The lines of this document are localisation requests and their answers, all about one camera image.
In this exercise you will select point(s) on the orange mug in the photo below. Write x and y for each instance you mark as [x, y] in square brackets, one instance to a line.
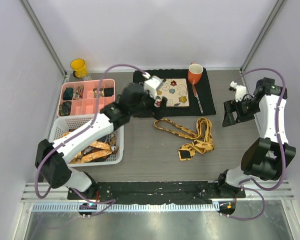
[195, 72]

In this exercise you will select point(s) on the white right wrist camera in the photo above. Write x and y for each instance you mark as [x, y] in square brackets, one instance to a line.
[240, 91]

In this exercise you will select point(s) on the black rolled tie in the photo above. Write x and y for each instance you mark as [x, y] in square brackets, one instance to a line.
[108, 92]

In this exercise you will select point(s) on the pink compartment organizer tray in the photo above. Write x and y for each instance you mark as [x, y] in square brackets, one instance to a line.
[88, 104]

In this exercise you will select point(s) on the yellow beetle print tie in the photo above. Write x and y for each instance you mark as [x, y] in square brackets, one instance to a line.
[201, 140]

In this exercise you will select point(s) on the colourful rolled tie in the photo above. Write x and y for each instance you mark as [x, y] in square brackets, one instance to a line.
[78, 93]

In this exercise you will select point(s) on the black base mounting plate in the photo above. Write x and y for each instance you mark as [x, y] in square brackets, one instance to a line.
[166, 192]

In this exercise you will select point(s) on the yellow mug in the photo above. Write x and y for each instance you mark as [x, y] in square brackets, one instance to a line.
[79, 68]

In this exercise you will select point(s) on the white perforated plastic basket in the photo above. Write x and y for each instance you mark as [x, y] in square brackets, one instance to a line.
[72, 122]

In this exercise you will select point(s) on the orange patterned tie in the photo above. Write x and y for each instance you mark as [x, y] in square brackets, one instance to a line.
[78, 160]

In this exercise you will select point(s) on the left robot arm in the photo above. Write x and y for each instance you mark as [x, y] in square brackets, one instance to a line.
[53, 157]

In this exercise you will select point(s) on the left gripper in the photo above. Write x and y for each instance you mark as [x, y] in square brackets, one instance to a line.
[155, 112]

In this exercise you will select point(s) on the beige patterned rolled tie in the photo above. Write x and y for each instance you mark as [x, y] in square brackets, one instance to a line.
[98, 93]

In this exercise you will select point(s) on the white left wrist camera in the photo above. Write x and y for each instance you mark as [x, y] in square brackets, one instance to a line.
[152, 84]

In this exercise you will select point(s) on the brown white patterned tie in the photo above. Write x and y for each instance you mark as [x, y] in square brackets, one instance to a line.
[101, 148]

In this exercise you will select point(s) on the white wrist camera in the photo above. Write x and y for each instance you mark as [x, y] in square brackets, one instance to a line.
[152, 84]
[240, 91]

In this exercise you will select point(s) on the knife with patterned handle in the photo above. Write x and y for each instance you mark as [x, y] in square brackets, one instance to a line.
[198, 99]

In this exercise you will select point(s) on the clear plastic cup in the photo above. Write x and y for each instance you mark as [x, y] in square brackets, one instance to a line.
[86, 77]

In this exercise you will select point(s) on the black cloth placemat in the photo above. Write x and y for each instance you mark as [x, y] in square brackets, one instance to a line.
[203, 90]

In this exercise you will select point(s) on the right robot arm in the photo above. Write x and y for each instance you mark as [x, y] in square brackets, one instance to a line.
[270, 154]

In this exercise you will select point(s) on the dark patterned rolled tie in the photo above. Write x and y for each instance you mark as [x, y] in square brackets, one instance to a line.
[65, 108]

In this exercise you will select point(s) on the floral square ceramic plate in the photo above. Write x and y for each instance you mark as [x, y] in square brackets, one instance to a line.
[176, 92]

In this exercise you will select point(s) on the dark green rolled tie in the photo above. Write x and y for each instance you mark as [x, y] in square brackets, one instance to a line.
[68, 94]

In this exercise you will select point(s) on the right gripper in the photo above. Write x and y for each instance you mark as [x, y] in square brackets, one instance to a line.
[231, 106]

